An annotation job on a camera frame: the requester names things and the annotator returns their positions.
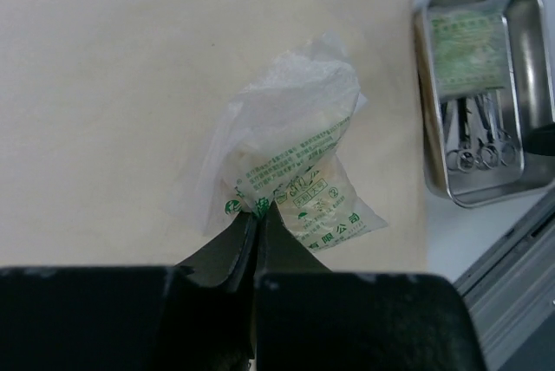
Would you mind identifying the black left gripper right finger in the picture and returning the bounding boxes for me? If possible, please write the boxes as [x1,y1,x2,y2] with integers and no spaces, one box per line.
[256,202,331,276]

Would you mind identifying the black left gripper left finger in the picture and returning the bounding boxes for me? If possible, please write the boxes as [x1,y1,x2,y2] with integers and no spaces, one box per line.
[177,212,258,293]

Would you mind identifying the green gauze packet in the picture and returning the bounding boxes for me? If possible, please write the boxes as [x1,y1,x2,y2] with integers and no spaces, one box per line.
[194,33,386,251]
[428,0,511,100]

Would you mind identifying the steel scissors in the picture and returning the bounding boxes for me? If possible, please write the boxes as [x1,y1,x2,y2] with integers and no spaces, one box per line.
[456,98,476,173]
[441,101,458,172]
[474,94,500,170]

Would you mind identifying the steel needle holder forceps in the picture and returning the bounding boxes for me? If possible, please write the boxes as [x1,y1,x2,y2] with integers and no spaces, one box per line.
[490,89,517,166]

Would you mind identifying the steel instrument tray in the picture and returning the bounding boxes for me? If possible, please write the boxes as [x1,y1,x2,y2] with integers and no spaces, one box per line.
[414,0,554,208]

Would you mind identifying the beige cloth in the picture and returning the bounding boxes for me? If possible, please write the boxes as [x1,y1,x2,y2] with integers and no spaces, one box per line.
[1,0,427,271]

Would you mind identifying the aluminium rail frame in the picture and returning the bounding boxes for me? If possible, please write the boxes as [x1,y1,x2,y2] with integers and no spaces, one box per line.
[454,192,554,370]

